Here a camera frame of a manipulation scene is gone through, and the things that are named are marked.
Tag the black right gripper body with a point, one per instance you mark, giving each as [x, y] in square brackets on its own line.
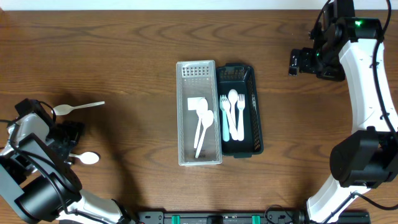
[300, 61]

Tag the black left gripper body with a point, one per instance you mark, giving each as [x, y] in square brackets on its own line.
[68, 133]

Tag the white utensil tip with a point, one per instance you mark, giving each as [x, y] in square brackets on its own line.
[87, 158]

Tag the white plastic fork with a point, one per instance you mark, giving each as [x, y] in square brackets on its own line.
[241, 107]

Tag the white plastic spoon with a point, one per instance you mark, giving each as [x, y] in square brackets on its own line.
[233, 98]

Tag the pale green plastic fork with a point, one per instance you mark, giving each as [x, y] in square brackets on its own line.
[225, 127]

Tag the white utensil handle slanted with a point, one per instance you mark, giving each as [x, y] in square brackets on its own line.
[201, 108]

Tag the white utensil handle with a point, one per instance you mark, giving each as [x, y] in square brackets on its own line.
[207, 121]

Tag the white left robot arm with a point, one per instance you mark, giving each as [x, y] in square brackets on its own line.
[39, 184]

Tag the white spoon under left arm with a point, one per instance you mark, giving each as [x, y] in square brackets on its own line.
[61, 110]

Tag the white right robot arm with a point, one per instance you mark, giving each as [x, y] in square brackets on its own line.
[351, 49]

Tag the black plastic basket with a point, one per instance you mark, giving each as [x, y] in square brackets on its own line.
[241, 77]

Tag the clear plastic basket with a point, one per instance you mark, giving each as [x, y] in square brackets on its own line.
[199, 138]

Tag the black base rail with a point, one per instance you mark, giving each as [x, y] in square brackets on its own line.
[273, 215]

